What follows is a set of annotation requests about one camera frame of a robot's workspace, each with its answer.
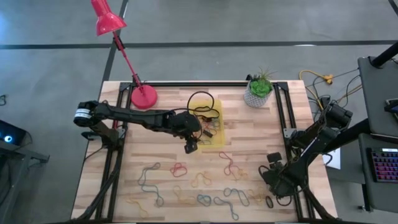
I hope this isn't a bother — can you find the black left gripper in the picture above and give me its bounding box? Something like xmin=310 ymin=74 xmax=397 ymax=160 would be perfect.
xmin=169 ymin=110 xmax=216 ymax=141

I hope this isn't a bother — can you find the yellow rubber band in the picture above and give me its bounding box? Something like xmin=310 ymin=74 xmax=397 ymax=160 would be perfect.
xmin=231 ymin=167 xmax=250 ymax=182
xmin=190 ymin=170 xmax=213 ymax=189
xmin=125 ymin=197 xmax=150 ymax=219
xmin=172 ymin=185 xmax=197 ymax=207
xmin=247 ymin=189 xmax=269 ymax=207

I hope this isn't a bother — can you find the long red rubber band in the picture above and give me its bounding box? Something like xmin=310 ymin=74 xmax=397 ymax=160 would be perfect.
xmin=218 ymin=151 xmax=238 ymax=177

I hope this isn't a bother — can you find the long blue rubber band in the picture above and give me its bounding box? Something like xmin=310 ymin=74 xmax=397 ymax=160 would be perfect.
xmin=137 ymin=161 xmax=165 ymax=208

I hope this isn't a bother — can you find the yellow translucent plastic bin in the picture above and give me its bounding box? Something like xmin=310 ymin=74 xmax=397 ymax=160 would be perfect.
xmin=188 ymin=98 xmax=226 ymax=149

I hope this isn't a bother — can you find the small folded blue rubber band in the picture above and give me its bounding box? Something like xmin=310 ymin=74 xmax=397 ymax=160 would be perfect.
xmin=196 ymin=194 xmax=213 ymax=208

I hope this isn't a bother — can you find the potted green plant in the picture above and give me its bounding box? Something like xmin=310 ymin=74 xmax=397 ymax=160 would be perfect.
xmin=243 ymin=81 xmax=273 ymax=109

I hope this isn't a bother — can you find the white paper sheet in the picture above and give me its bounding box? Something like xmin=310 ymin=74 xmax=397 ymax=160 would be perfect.
xmin=322 ymin=147 xmax=342 ymax=170

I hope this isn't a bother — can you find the green succulent plant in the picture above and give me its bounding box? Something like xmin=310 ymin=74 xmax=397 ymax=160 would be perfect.
xmin=248 ymin=66 xmax=277 ymax=98

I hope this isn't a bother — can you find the black diagonal beam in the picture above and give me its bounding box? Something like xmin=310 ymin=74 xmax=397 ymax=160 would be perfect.
xmin=334 ymin=118 xmax=373 ymax=150

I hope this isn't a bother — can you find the dark grey desk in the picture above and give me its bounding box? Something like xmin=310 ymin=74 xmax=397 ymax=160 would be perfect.
xmin=358 ymin=133 xmax=398 ymax=214

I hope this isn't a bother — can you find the backlit computer keyboard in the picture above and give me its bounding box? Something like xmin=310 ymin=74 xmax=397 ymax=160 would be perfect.
xmin=368 ymin=147 xmax=398 ymax=184

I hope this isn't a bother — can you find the grey desk top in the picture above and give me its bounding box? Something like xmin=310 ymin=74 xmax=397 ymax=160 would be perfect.
xmin=357 ymin=55 xmax=398 ymax=142

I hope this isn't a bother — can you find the red desk lamp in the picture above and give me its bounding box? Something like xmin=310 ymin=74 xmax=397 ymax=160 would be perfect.
xmin=90 ymin=0 xmax=159 ymax=110

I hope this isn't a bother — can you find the black diagonal pole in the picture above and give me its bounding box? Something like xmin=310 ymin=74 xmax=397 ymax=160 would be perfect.
xmin=369 ymin=41 xmax=398 ymax=68

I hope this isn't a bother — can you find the dark metal stand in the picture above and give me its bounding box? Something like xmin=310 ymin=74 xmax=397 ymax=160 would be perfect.
xmin=0 ymin=144 xmax=50 ymax=224

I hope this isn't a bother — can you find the black device with blue light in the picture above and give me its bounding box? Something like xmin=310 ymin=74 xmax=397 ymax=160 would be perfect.
xmin=0 ymin=119 xmax=27 ymax=146

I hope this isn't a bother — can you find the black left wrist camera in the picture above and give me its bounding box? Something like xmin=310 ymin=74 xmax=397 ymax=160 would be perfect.
xmin=183 ymin=138 xmax=199 ymax=155

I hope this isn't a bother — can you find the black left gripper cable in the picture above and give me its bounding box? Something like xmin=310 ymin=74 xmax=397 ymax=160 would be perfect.
xmin=161 ymin=90 xmax=216 ymax=117

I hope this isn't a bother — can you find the yellow floor cable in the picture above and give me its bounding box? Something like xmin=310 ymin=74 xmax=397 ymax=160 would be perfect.
xmin=298 ymin=69 xmax=363 ymax=113

